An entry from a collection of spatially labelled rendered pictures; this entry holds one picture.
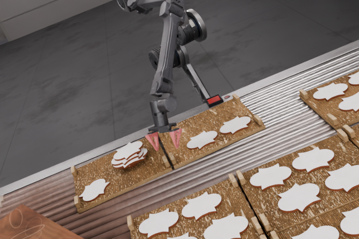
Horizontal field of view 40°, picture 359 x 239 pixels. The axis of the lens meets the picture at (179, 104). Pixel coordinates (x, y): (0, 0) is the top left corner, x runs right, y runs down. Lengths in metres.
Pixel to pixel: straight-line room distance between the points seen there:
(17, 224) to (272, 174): 0.94
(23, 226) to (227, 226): 0.75
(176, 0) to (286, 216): 1.08
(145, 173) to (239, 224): 0.59
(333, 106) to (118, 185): 0.92
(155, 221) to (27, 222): 0.48
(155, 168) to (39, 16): 9.21
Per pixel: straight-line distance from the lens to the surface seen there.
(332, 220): 1.53
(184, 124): 2.29
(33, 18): 11.11
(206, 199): 1.74
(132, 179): 2.05
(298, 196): 1.62
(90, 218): 1.99
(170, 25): 2.11
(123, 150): 2.17
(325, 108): 2.06
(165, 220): 1.73
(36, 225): 1.88
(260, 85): 2.43
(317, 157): 1.77
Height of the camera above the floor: 1.95
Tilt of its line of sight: 24 degrees down
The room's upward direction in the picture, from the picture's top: 22 degrees counter-clockwise
